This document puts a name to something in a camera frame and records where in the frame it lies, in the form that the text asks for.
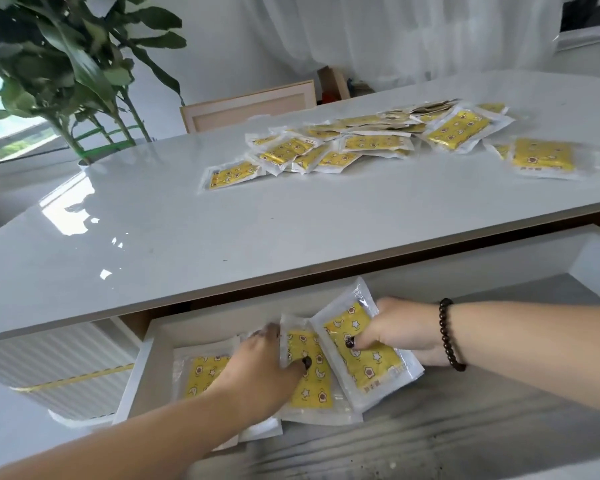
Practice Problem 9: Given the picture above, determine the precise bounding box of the person's right hand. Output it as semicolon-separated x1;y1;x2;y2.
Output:
345;296;454;368

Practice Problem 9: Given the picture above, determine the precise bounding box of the person's left hand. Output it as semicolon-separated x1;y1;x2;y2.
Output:
215;322;313;424

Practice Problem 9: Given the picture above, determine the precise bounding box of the person's left forearm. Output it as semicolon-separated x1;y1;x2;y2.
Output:
0;385;281;480

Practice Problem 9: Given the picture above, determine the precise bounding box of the person's right forearm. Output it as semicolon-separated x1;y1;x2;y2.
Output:
450;301;600;421

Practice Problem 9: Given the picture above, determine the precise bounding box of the white drawer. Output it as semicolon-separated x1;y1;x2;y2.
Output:
112;224;600;480

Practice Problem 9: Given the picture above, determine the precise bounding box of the pile of yellow packets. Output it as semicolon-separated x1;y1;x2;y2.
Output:
200;98;600;192

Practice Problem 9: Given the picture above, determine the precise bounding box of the yellow tape strip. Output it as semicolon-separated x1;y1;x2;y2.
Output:
11;363;136;393

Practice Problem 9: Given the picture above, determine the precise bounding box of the white ribbed cabinet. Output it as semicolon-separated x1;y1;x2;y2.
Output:
0;316;144;426

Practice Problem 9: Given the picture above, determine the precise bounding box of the white curtain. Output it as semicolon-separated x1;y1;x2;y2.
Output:
247;0;567;91

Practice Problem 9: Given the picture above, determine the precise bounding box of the window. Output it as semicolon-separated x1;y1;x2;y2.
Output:
0;74;62;163

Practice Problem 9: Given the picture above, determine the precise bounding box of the white board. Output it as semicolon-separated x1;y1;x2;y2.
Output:
554;24;600;54

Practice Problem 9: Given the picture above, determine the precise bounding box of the green leafy plant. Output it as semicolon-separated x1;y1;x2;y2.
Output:
0;0;189;166

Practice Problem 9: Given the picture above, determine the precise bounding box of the dark bag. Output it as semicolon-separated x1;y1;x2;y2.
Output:
559;0;600;34

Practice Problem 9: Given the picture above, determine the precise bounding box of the black bead bracelet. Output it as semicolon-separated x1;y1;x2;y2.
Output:
438;298;467;372

